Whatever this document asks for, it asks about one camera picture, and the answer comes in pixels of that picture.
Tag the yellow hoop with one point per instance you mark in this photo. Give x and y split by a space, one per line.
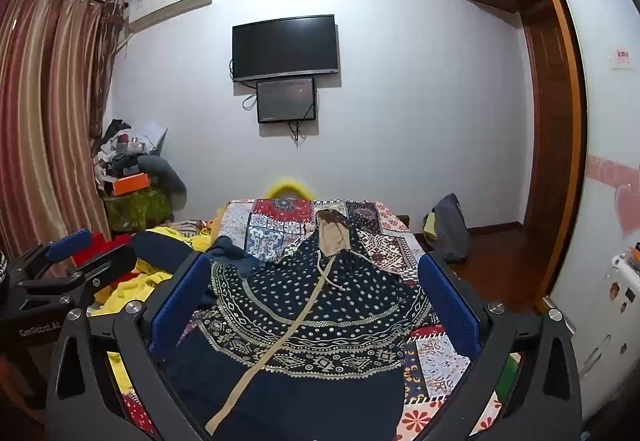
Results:
287 182

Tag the patchwork bedspread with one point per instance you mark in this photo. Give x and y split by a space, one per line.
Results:
280 226

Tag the striped cloth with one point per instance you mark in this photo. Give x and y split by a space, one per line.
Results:
187 226

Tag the white air conditioner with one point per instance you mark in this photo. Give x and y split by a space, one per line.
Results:
170 3

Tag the navy patterned garment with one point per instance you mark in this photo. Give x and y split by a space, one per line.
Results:
320 321

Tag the black wall television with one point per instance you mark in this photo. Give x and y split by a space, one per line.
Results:
285 46

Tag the green patterned cloth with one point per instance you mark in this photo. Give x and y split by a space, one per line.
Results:
137 211

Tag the orange box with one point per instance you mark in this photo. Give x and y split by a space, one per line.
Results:
131 183

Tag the small red white wall sticker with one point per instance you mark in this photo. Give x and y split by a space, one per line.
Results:
620 57

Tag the red clothes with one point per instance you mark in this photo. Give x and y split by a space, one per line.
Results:
107 243

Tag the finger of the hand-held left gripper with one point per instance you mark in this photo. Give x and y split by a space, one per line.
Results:
90 271
70 243

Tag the pink heart wall sticker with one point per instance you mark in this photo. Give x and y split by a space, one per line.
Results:
625 206

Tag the white appliance with stickers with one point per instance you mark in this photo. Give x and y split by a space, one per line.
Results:
605 321

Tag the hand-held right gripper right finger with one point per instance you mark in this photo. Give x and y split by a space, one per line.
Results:
450 308

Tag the small black wall monitor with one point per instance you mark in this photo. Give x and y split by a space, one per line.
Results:
286 100

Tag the grey pillow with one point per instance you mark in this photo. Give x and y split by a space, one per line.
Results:
167 176

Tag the striped red brown curtain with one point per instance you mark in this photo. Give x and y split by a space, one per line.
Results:
45 121

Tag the yellow clothes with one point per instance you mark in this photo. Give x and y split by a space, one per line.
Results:
135 288

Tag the pile of mixed clutter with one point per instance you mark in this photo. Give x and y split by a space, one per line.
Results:
125 151

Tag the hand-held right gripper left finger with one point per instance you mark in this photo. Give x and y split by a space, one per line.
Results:
175 308

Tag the wooden door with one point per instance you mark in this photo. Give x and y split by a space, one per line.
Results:
550 121

